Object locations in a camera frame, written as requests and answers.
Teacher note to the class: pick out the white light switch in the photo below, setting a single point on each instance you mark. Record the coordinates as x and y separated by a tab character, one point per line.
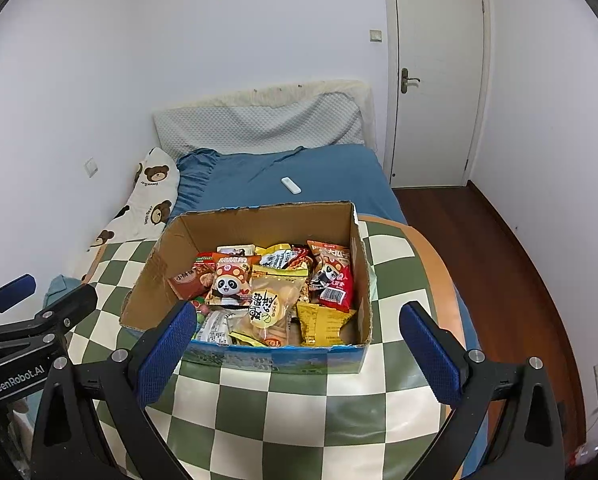
376	35

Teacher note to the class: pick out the bear print pillow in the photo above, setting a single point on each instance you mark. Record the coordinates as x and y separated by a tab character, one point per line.
146	195

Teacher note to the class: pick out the light blue cloth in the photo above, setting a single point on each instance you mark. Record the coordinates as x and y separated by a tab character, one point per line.
61	290

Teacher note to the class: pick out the orange panda snack packet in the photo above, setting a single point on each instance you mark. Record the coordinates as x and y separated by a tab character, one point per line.
229	282

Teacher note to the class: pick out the red green-band snack packet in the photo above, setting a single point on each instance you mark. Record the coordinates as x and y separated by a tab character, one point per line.
204	260

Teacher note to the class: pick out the white door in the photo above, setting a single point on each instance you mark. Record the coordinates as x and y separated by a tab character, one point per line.
434	70

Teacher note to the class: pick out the clear beige snack packet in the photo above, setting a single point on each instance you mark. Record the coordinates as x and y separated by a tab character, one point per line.
271	310

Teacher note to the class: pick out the red panda snack packet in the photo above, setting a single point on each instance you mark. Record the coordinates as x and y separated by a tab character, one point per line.
336	280

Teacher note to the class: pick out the white quilted cushion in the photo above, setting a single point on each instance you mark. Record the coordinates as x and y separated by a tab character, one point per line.
264	120

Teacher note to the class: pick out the blue bed sheet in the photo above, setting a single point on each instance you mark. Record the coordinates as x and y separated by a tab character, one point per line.
289	165

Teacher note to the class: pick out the white brown snack packet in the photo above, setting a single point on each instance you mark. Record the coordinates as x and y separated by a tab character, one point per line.
236	250

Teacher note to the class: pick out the gold snack packet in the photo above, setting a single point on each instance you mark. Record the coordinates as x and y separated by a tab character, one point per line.
324	325

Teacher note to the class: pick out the green white checkered mat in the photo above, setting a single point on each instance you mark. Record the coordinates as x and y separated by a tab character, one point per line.
289	410

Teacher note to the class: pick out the cardboard box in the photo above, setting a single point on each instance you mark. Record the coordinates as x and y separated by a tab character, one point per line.
146	290

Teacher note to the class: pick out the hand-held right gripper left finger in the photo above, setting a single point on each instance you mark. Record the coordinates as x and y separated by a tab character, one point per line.
166	355

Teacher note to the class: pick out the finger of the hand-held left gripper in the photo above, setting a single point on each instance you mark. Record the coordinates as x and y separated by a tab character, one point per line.
74	305
14	292

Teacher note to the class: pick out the yellow white-label snack packet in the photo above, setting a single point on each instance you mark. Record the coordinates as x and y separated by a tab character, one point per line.
279	259

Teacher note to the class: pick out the white remote control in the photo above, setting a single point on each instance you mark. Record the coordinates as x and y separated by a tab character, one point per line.
291	185

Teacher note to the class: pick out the white green snack packet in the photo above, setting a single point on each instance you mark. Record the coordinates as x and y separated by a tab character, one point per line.
219	327

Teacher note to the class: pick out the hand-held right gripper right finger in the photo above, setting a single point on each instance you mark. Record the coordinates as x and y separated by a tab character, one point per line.
431	355

